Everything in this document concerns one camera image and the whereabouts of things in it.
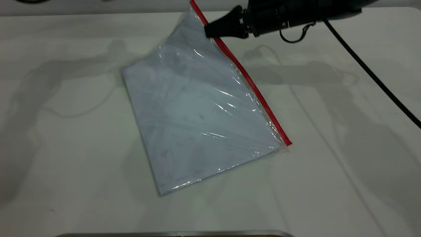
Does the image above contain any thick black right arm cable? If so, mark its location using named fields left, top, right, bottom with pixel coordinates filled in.
left=322, top=18, right=421, bottom=129

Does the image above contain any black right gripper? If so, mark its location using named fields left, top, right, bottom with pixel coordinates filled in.
left=204, top=0, right=322, bottom=39

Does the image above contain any transparent zip bag red strip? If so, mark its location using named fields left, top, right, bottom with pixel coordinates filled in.
left=120, top=0, right=293, bottom=198

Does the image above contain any thin black looped cable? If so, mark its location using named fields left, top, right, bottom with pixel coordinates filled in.
left=279, top=22, right=317, bottom=44

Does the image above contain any silver metal bar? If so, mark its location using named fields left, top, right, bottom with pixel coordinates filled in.
left=54, top=230, right=295, bottom=237

